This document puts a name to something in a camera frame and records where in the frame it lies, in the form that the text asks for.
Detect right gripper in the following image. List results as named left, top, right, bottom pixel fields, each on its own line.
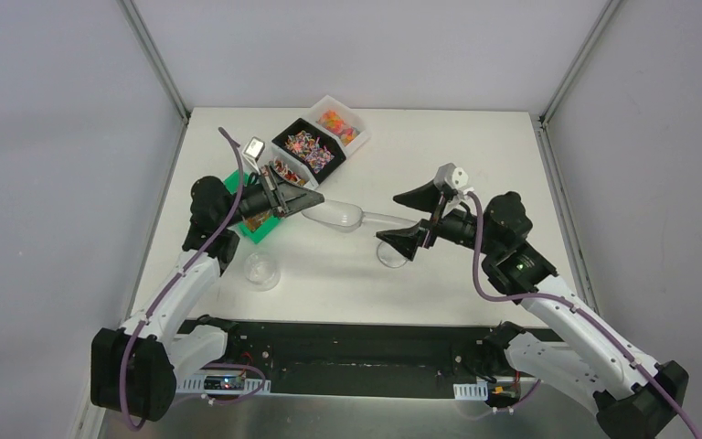
left=376, top=179, right=502, bottom=261

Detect clear plastic scoop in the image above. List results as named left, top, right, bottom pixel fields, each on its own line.
left=302, top=200, right=416, bottom=233

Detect clear plastic jar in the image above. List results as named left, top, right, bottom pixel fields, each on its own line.
left=243, top=252, right=281, bottom=291

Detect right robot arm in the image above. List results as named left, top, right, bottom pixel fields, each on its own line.
left=378, top=182, right=689, bottom=438

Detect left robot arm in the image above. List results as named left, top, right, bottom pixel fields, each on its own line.
left=90, top=166, right=324, bottom=429

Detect white lollipop bin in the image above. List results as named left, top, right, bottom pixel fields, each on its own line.
left=271, top=157, right=319, bottom=190

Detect green candy bin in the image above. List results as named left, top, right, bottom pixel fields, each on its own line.
left=224, top=171, right=281, bottom=244

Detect black lollipop bin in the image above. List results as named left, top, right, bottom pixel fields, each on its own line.
left=272, top=118, right=346, bottom=184

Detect white gummy bin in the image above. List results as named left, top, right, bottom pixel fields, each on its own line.
left=303, top=95, right=371, bottom=157

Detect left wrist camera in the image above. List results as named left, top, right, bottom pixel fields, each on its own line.
left=240, top=136, right=267, bottom=165

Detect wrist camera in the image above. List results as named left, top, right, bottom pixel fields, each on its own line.
left=240, top=136, right=267, bottom=165
left=432, top=163, right=473, bottom=197

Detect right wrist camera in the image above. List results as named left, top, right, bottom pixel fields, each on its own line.
left=432, top=163, right=473, bottom=197

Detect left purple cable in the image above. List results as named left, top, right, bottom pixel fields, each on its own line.
left=118, top=127, right=268, bottom=432

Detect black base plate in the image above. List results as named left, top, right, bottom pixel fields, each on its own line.
left=172, top=317, right=570, bottom=402

